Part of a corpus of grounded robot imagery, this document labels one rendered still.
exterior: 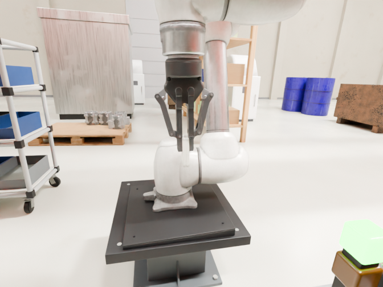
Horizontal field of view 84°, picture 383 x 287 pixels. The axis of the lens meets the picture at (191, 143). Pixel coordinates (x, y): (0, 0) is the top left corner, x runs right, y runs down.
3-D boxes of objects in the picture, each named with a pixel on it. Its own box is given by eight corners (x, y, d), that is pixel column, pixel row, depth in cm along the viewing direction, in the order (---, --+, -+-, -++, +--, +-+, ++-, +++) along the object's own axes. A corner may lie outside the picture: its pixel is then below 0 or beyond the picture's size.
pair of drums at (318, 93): (300, 109, 650) (305, 77, 622) (333, 116, 533) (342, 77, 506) (276, 109, 634) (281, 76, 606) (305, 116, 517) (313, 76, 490)
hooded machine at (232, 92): (217, 116, 479) (221, 55, 441) (241, 116, 494) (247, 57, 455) (228, 122, 419) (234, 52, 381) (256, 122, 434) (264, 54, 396)
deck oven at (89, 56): (136, 110, 526) (132, 28, 471) (134, 119, 423) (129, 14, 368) (73, 110, 497) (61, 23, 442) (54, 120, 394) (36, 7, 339)
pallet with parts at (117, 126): (132, 130, 340) (131, 110, 330) (126, 145, 266) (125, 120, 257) (54, 131, 321) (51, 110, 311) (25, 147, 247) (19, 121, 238)
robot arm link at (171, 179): (155, 178, 99) (153, 133, 92) (195, 176, 101) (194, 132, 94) (153, 198, 84) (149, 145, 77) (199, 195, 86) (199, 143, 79)
